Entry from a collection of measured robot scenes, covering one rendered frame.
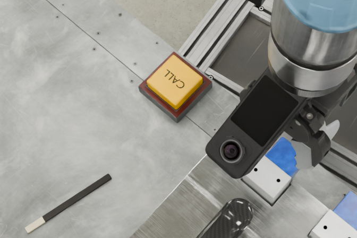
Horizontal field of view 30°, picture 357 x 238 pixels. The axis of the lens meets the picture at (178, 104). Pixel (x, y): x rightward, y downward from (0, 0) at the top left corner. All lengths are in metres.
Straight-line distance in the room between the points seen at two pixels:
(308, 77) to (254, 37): 1.19
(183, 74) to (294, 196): 0.25
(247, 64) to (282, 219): 0.88
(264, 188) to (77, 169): 0.29
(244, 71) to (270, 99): 1.09
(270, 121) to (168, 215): 0.30
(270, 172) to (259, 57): 0.88
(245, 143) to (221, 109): 0.40
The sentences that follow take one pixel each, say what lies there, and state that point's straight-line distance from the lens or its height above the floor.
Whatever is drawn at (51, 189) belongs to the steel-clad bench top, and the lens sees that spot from 0.99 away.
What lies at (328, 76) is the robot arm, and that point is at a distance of 0.54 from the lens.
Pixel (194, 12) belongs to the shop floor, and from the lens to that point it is 2.01.
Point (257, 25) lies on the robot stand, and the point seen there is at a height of 0.21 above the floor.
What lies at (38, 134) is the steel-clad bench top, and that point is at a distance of 1.02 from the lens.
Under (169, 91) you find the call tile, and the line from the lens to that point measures 0.97.
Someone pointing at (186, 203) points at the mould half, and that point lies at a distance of 0.87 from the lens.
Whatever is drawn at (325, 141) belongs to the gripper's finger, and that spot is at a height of 1.11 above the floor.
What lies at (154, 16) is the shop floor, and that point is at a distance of 2.01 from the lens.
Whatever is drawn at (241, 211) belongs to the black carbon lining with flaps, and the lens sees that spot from 0.86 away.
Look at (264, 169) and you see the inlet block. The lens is 0.85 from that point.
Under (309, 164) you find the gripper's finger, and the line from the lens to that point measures 0.71.
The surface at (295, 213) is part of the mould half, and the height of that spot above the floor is 0.89.
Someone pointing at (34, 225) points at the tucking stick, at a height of 0.80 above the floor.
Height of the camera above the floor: 1.72
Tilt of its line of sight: 67 degrees down
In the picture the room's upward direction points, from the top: 8 degrees counter-clockwise
